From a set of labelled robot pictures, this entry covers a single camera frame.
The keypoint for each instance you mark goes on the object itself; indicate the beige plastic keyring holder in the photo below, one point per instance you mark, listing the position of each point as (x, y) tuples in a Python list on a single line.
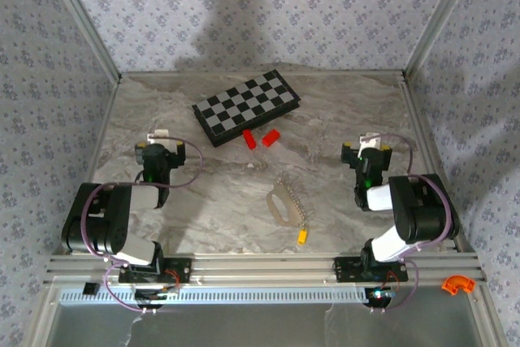
[(271, 205)]

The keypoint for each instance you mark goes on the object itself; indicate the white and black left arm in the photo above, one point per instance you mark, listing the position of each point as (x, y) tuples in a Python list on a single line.
[(101, 221)]

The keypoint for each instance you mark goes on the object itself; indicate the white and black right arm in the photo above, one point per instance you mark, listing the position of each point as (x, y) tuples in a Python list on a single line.
[(422, 209)]

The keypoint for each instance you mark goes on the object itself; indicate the red toy brick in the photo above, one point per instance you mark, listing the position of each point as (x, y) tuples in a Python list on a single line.
[(271, 138), (250, 139)]

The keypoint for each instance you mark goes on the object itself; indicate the black and grey chessboard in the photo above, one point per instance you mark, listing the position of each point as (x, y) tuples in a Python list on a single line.
[(243, 107)]

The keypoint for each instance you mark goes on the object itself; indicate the small circuit board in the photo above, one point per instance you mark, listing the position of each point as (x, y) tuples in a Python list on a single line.
[(380, 296), (150, 295)]

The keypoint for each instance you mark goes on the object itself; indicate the small black square part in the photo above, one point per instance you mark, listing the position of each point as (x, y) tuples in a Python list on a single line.
[(90, 288)]

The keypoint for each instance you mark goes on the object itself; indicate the grey metal sheet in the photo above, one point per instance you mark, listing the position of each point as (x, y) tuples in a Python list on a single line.
[(243, 328)]

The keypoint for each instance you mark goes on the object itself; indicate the aluminium table edge rail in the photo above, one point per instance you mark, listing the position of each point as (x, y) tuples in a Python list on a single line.
[(424, 140), (162, 74), (95, 160)]

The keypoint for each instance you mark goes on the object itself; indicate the aluminium frame post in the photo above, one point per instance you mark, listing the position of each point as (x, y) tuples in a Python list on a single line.
[(83, 18), (441, 18)]

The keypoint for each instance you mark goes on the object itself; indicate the long aluminium base rail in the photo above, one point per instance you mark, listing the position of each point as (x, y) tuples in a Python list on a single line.
[(264, 267)]

